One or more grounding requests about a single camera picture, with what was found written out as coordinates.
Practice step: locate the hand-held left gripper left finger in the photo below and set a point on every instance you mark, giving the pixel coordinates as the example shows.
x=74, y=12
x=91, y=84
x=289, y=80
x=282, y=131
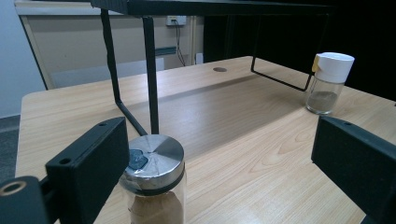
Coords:
x=90, y=161

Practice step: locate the white background desk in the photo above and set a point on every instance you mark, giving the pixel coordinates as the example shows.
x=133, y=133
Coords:
x=77, y=40

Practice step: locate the black metal shelf rack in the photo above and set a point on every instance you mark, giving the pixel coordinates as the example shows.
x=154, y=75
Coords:
x=151, y=62

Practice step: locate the white wall socket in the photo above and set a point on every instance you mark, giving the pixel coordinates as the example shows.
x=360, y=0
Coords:
x=176, y=20

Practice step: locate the small white box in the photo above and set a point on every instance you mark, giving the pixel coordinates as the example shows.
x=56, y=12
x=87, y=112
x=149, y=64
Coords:
x=199, y=58

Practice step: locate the metal-lidded jar of brown powder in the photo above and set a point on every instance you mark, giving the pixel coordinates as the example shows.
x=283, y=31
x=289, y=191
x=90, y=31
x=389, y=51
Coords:
x=158, y=165

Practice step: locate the black curtain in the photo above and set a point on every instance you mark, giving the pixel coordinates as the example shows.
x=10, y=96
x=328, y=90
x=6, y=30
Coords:
x=280, y=37

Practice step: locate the white-lidded glass shaker jar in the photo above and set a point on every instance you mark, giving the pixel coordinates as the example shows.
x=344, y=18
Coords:
x=333, y=68

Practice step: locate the grey-blue strip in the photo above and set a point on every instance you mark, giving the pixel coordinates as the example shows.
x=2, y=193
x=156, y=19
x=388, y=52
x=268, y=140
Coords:
x=166, y=51

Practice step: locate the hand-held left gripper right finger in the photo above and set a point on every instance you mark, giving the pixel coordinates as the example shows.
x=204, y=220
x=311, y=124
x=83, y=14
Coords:
x=358, y=161

